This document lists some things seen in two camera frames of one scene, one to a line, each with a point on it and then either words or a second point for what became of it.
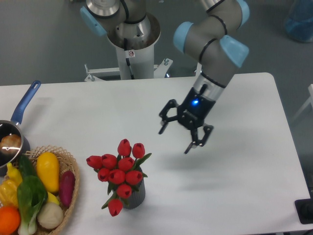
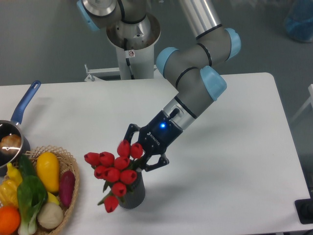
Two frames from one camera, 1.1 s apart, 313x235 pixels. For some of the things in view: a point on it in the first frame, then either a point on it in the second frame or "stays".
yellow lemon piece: (52, 198) stays
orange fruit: (10, 220) stays
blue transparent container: (299, 26) stays
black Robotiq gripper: (192, 112) → (158, 133)
